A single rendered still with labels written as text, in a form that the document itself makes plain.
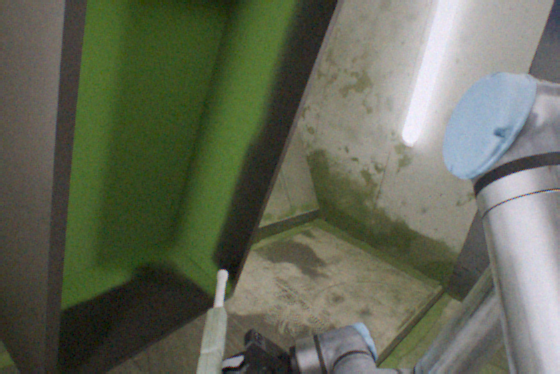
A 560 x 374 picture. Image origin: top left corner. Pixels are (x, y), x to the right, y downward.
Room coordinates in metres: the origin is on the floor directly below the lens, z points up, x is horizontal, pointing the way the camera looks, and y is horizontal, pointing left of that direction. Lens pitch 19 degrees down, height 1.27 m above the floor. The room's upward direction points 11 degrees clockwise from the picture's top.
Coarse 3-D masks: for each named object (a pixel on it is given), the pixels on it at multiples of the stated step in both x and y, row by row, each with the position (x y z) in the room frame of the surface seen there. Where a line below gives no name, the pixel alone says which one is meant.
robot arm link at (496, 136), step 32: (480, 96) 0.39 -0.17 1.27; (512, 96) 0.35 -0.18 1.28; (544, 96) 0.36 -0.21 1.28; (448, 128) 0.43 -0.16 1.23; (480, 128) 0.37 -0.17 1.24; (512, 128) 0.34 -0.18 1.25; (544, 128) 0.34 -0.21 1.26; (448, 160) 0.40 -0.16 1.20; (480, 160) 0.35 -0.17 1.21; (512, 160) 0.33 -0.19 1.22; (544, 160) 0.32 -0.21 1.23; (480, 192) 0.35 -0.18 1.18; (512, 192) 0.32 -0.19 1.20; (544, 192) 0.30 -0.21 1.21; (512, 224) 0.30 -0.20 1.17; (544, 224) 0.28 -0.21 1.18; (512, 256) 0.29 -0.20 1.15; (544, 256) 0.27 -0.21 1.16; (512, 288) 0.27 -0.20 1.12; (544, 288) 0.25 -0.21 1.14; (512, 320) 0.26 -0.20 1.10; (544, 320) 0.24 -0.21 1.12; (512, 352) 0.25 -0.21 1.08; (544, 352) 0.23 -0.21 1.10
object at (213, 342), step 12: (216, 300) 0.82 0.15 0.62; (216, 312) 0.76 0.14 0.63; (216, 324) 0.71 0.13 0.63; (204, 336) 0.68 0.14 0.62; (216, 336) 0.67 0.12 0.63; (204, 348) 0.64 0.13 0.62; (216, 348) 0.64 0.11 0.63; (204, 360) 0.60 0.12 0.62; (216, 360) 0.60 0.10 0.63; (204, 372) 0.57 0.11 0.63; (216, 372) 0.57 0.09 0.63
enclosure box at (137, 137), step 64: (0, 0) 0.54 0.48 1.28; (64, 0) 0.44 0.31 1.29; (128, 0) 0.87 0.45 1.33; (192, 0) 1.01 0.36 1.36; (256, 0) 1.08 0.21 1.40; (320, 0) 0.97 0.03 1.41; (0, 64) 0.55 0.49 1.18; (64, 64) 0.45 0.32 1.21; (128, 64) 0.91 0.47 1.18; (192, 64) 1.07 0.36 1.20; (256, 64) 1.06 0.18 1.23; (0, 128) 0.56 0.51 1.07; (64, 128) 0.47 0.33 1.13; (128, 128) 0.95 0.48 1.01; (192, 128) 1.15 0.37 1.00; (256, 128) 1.04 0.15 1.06; (0, 192) 0.58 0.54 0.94; (64, 192) 0.48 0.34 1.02; (128, 192) 1.00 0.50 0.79; (192, 192) 1.17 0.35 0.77; (256, 192) 1.03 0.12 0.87; (0, 256) 0.60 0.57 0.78; (64, 256) 0.51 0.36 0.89; (128, 256) 1.06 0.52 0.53; (192, 256) 1.16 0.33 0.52; (0, 320) 0.63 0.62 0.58; (64, 320) 0.75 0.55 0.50; (128, 320) 0.82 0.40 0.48; (192, 320) 0.90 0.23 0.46
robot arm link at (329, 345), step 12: (348, 324) 0.68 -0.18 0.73; (360, 324) 0.68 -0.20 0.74; (324, 336) 0.65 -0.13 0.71; (336, 336) 0.65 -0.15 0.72; (348, 336) 0.64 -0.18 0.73; (360, 336) 0.64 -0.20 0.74; (324, 348) 0.63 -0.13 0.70; (336, 348) 0.62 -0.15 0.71; (348, 348) 0.61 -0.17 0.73; (360, 348) 0.61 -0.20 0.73; (372, 348) 0.62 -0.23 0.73; (324, 360) 0.61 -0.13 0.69; (324, 372) 0.60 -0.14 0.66
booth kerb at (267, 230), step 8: (296, 216) 2.51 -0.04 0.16; (304, 216) 2.60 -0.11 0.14; (312, 216) 2.69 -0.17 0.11; (264, 224) 2.25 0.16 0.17; (272, 224) 2.30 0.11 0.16; (280, 224) 2.37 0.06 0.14; (288, 224) 2.45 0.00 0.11; (296, 224) 2.53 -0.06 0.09; (256, 232) 2.18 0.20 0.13; (264, 232) 2.25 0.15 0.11; (272, 232) 2.31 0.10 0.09; (280, 232) 2.38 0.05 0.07; (256, 240) 2.19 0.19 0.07
